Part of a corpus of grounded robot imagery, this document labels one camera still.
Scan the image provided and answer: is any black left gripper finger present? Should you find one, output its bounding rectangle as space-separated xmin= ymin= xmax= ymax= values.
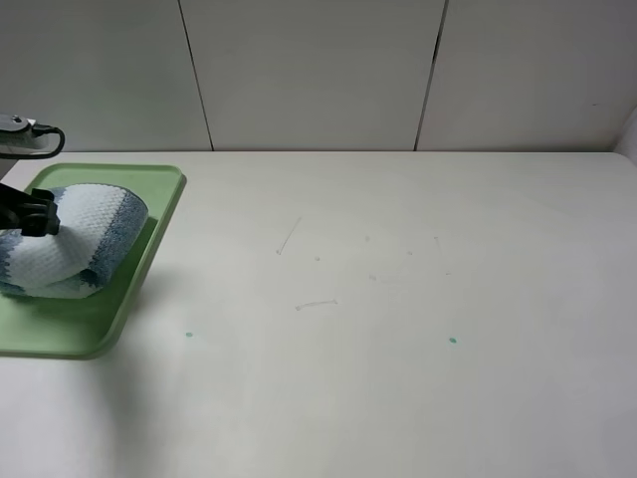
xmin=0 ymin=184 xmax=60 ymax=237

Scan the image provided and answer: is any blue white striped towel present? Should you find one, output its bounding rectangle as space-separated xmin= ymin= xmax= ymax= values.
xmin=1 ymin=183 xmax=148 ymax=299

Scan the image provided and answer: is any light green plastic tray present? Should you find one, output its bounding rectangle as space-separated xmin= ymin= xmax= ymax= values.
xmin=1 ymin=162 xmax=186 ymax=359

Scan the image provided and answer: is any clear plastic tag fastener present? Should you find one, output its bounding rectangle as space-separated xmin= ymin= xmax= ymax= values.
xmin=276 ymin=217 xmax=303 ymax=256

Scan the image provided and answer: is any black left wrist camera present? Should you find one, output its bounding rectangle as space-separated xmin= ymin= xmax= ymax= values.
xmin=0 ymin=114 xmax=40 ymax=150

